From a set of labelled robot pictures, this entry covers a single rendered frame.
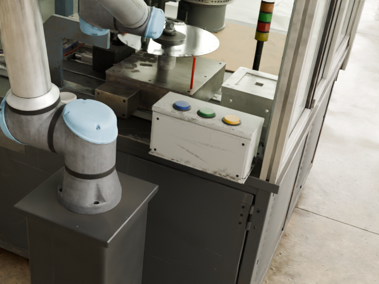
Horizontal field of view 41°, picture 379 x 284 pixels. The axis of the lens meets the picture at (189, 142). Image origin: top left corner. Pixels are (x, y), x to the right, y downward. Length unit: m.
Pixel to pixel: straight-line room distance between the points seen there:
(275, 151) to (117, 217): 0.44
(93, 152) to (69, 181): 0.11
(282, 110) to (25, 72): 0.61
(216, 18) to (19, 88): 1.42
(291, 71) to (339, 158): 1.93
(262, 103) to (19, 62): 0.71
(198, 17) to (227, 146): 1.15
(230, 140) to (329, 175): 1.69
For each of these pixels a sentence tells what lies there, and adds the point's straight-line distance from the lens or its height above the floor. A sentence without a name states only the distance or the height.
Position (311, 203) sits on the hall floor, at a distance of 2.68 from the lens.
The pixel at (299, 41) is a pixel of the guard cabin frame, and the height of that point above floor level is 1.14.
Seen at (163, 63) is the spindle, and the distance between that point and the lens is 1.71.
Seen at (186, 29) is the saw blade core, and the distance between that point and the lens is 1.80.
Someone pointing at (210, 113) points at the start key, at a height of 0.91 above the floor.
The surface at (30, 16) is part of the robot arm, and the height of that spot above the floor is 1.18.
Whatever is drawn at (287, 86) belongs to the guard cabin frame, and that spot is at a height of 1.02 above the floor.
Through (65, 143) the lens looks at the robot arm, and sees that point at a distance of 1.15.
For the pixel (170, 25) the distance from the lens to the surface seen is 1.67.
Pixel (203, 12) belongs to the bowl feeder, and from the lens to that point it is 2.38.
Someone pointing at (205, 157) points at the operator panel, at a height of 0.79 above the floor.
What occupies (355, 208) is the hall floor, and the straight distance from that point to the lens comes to 2.75.
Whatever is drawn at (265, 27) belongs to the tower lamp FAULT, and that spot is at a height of 1.02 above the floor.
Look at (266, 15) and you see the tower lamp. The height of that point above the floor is 1.05.
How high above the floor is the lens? 1.50
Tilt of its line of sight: 30 degrees down
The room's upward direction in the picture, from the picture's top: 7 degrees clockwise
